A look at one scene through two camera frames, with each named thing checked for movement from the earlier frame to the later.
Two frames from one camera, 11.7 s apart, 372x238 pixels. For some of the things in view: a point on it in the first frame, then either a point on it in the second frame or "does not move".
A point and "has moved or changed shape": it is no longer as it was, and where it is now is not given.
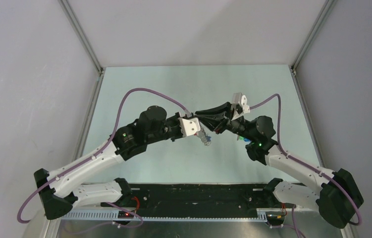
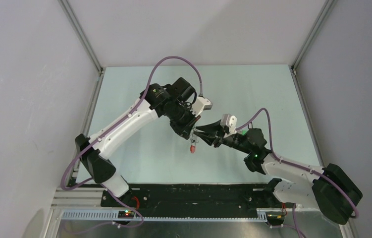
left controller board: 125,214 does not move
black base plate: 212,200 does not move
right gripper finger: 218,126 to 213,141
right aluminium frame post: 326,7 does not move
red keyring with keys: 204,138 has moved or changed shape
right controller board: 275,218 does not move
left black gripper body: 171,129 to 181,118
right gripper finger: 220,112 to 212,127
